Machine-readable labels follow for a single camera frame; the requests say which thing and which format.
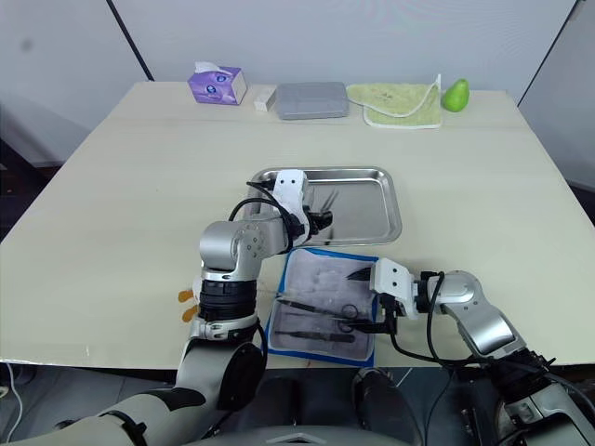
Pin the grey lidded container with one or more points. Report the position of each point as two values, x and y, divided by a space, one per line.
311 100

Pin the dark rounded shape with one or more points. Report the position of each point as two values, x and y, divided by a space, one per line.
381 399

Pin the black slanted pole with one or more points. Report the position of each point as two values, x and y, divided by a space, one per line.
132 44

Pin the black surgical scissors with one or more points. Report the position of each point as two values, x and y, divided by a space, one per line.
307 307

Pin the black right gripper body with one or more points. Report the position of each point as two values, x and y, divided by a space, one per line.
389 310

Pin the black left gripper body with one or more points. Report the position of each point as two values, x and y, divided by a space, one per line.
310 200

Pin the green pear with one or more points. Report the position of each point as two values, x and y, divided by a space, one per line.
456 96

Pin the green towel with white trim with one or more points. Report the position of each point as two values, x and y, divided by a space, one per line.
395 102

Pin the small white box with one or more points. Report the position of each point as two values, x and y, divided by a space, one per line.
265 98

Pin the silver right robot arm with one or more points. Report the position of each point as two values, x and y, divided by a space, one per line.
488 325

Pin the black surgical tweezers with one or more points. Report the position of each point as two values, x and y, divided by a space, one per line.
316 335

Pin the orange rounded tab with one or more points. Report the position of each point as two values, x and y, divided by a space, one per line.
186 294
189 315

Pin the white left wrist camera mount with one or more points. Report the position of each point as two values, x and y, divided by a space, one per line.
288 190

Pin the shiny metal tray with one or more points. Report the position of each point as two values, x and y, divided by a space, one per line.
358 204

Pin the purple tissue box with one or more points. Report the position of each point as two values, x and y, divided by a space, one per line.
214 88

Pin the blue surgical instrument pack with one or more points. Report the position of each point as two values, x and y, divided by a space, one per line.
302 274

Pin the grey robot torso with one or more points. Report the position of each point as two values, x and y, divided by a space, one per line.
297 436

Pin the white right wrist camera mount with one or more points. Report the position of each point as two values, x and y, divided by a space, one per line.
394 281

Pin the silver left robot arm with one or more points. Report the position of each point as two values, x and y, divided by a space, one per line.
223 241

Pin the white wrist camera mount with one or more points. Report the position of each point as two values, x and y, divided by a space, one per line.
394 281
288 190

